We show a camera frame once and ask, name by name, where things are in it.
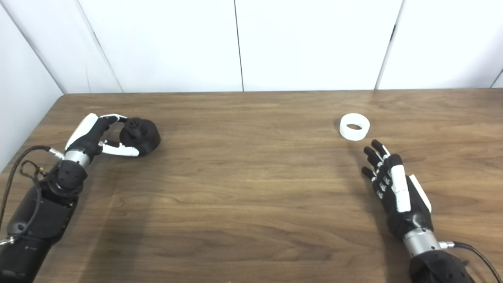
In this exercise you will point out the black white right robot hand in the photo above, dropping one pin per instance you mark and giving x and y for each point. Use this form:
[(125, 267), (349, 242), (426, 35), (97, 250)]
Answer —
[(401, 188)]

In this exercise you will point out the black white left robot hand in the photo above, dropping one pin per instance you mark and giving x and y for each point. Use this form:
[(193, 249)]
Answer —
[(84, 135)]

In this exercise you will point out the round black plastic part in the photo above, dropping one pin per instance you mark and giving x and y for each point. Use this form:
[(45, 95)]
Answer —
[(143, 135)]

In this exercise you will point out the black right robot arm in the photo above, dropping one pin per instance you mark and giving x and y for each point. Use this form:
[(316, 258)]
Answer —
[(436, 267)]

